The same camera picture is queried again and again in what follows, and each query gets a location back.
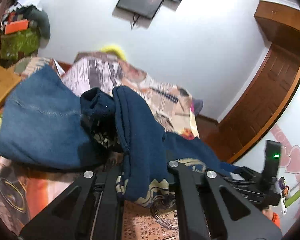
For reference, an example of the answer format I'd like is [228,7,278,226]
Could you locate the cardboard box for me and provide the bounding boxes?
[0,65,22,121]

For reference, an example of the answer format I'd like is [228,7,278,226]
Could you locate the pink heart wall sticker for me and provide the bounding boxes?
[269,124,300,176]

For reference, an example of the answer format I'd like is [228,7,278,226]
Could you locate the person's right forearm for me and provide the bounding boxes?
[262,208,281,228]

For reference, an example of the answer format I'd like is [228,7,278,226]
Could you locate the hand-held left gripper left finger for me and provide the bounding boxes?
[19,166,123,240]

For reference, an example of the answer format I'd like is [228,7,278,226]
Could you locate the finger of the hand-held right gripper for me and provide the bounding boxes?
[220,162,248,180]

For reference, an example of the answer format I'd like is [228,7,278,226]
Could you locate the black cable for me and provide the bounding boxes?
[129,12,141,31]

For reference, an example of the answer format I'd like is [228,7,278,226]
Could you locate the green strap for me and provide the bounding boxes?
[284,187,300,208]

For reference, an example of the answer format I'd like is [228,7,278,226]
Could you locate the yellow fluffy object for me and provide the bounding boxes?
[100,44,127,61]

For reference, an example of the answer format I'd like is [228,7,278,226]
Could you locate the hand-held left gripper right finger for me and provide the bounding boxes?
[166,160,283,240]

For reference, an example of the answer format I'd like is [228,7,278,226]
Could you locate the wooden overhead cabinet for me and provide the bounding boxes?
[254,0,300,55]

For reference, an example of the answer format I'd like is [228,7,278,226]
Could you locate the orange box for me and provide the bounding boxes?
[4,19,30,35]

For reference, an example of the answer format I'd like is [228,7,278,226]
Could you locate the wooden door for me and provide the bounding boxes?
[202,35,300,164]

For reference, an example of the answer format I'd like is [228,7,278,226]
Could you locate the newspaper print quilt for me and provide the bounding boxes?
[0,51,201,240]

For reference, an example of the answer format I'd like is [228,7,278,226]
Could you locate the navy blue patterned sweater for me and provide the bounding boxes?
[79,85,240,208]

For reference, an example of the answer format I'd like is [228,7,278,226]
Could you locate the black set-top box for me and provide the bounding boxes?
[115,0,165,20]

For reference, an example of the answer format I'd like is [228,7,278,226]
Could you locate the dark green cloth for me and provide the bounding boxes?
[27,6,51,48]

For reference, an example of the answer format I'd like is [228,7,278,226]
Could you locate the blue denim jeans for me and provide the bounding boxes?
[0,64,111,172]

